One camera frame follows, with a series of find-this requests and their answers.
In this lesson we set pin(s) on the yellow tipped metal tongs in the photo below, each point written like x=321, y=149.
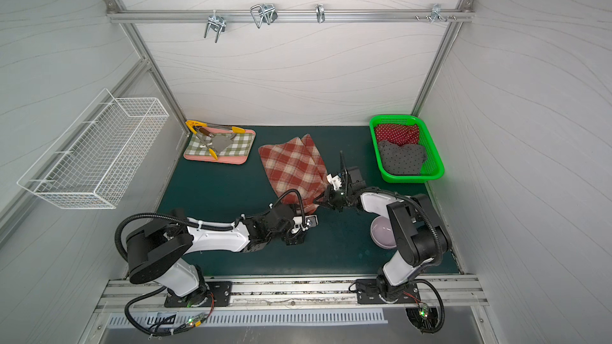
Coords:
x=231, y=132

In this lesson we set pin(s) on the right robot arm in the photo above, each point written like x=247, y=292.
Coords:
x=420, y=237

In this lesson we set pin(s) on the pink plastic tray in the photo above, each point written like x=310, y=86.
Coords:
x=235, y=154

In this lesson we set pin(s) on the aluminium cross rail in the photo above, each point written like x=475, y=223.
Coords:
x=284, y=16

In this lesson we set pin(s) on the white vented cable duct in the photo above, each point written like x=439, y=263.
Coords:
x=316, y=317

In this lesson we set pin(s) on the red dotted skirt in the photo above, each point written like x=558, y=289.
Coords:
x=397, y=134

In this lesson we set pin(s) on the grey dotted skirt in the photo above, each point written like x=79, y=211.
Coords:
x=406, y=160

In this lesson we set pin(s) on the wooden handled metal spatula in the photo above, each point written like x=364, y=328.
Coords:
x=215, y=142

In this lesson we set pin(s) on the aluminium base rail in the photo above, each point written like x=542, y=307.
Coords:
x=291, y=293

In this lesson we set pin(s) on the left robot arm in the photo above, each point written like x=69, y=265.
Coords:
x=154, y=244

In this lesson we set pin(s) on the red plaid skirt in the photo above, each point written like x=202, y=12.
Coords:
x=297, y=165

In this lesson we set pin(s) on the lilac bowl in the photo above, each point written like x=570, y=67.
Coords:
x=382, y=234

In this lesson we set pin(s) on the green plastic basket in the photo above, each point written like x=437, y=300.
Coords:
x=432, y=169

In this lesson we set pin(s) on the green checkered cloth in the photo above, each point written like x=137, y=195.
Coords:
x=202, y=147

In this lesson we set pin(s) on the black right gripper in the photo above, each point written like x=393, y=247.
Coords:
x=347, y=185

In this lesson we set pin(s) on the metal hook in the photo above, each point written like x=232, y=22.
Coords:
x=320, y=13
x=436, y=15
x=263, y=13
x=216, y=25

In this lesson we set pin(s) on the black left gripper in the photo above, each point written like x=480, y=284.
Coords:
x=296, y=232

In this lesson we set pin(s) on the white wire basket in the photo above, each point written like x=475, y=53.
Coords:
x=92, y=163

